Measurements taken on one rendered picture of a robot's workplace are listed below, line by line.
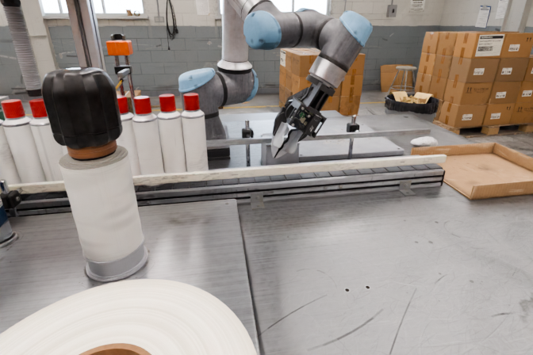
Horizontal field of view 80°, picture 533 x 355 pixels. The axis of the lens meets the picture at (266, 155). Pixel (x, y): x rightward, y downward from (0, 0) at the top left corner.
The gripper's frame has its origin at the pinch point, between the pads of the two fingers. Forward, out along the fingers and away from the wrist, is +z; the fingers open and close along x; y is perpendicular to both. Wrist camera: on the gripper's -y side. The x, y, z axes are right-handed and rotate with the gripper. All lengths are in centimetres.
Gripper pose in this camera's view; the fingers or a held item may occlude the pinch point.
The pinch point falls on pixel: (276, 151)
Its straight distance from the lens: 79.3
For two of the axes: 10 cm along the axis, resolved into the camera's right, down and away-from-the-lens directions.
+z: -4.9, 8.3, 2.5
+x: 8.5, 4.1, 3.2
